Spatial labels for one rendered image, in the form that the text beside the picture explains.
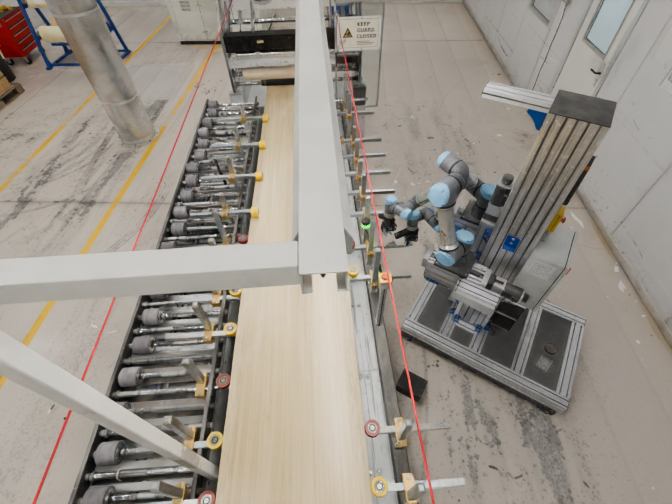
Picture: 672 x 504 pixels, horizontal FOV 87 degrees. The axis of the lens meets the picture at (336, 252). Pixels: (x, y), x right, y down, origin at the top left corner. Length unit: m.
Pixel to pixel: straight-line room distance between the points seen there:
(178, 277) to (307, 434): 1.56
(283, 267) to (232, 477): 1.62
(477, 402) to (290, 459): 1.66
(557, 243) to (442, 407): 1.46
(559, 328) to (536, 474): 1.10
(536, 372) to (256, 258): 2.83
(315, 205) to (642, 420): 3.35
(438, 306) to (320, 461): 1.72
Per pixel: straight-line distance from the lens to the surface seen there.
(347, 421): 2.02
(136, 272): 0.57
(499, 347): 3.16
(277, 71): 4.60
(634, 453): 3.55
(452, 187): 1.97
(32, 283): 0.65
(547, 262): 2.38
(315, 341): 2.17
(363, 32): 4.44
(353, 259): 2.86
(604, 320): 4.00
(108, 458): 2.36
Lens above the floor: 2.86
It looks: 50 degrees down
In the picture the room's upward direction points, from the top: 2 degrees counter-clockwise
